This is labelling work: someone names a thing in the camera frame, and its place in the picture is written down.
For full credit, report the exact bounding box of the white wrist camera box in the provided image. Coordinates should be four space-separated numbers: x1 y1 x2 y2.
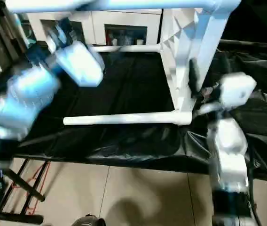
217 72 257 112
54 40 106 88

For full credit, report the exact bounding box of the black work mat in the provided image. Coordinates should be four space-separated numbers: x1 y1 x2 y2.
0 40 267 182

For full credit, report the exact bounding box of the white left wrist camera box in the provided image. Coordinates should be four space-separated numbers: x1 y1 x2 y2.
54 40 106 88

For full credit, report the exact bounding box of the white plastic table top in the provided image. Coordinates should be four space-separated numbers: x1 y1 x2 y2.
159 0 242 127

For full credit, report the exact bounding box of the black flat device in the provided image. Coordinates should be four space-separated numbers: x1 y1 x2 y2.
218 40 267 51

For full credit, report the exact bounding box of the white plastic table leg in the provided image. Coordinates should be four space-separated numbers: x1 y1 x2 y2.
63 110 193 127
87 43 165 53
4 0 219 14

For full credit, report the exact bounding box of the white glass-door cabinet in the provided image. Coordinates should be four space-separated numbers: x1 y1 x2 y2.
28 9 165 47

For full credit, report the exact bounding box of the black metal table frame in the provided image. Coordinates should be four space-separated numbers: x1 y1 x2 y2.
0 158 52 224

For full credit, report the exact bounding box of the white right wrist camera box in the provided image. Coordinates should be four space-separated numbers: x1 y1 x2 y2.
217 72 257 112

